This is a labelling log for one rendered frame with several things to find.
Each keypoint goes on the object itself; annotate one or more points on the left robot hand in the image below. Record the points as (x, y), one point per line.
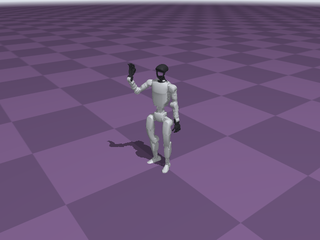
(176, 126)

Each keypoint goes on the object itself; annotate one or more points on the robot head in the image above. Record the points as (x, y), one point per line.
(163, 69)

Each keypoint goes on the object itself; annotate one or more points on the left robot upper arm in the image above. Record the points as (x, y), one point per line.
(173, 92)

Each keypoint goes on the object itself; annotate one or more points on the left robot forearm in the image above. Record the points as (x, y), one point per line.
(175, 112)

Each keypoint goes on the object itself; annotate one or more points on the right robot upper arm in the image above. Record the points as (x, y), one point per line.
(144, 86)

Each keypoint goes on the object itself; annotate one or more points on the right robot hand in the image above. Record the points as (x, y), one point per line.
(131, 71)

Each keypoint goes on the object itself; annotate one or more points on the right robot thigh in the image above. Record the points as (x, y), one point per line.
(150, 128)

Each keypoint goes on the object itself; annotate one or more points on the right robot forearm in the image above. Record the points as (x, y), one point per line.
(132, 83)

